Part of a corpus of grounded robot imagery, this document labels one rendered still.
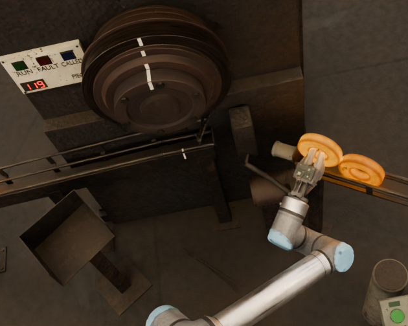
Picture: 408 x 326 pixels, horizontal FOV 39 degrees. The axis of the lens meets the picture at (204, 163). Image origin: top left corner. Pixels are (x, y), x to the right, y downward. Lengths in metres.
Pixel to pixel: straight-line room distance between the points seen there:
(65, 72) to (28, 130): 1.44
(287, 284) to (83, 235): 0.83
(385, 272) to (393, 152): 0.94
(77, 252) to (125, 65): 0.83
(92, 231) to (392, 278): 1.10
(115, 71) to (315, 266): 0.86
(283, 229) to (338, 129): 1.16
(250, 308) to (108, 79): 0.80
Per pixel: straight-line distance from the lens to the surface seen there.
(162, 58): 1.70
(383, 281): 2.15
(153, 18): 1.71
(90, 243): 2.24
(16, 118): 3.48
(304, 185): 1.98
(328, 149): 2.01
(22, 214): 3.14
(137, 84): 1.70
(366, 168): 2.01
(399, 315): 2.02
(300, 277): 1.86
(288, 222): 1.95
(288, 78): 2.10
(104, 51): 1.71
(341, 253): 1.92
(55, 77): 2.01
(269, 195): 2.27
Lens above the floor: 2.55
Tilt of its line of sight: 60 degrees down
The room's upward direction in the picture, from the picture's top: 19 degrees counter-clockwise
